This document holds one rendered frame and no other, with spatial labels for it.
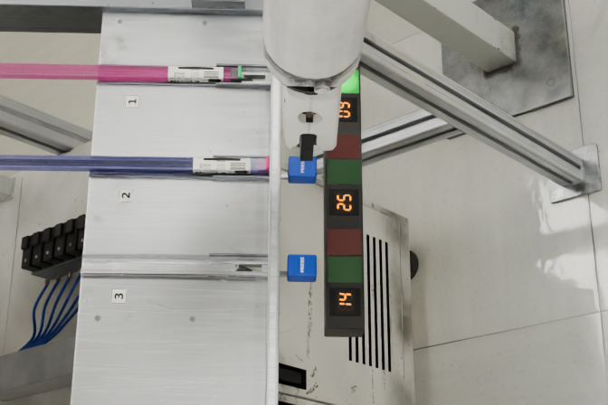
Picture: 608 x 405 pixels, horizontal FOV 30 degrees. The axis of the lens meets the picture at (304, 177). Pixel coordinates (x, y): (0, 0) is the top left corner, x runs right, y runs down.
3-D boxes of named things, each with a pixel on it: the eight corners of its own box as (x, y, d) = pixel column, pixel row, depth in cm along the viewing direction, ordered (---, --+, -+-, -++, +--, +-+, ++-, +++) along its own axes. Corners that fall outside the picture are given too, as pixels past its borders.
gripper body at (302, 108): (356, 101, 95) (346, 156, 105) (355, -4, 99) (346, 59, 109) (267, 99, 94) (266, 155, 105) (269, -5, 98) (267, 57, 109)
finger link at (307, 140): (313, 174, 103) (311, 149, 108) (316, 95, 100) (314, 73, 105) (300, 174, 103) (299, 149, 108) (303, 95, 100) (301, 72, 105)
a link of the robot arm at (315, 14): (261, -16, 96) (264, 80, 93) (261, -113, 84) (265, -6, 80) (359, -19, 97) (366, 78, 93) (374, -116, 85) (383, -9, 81)
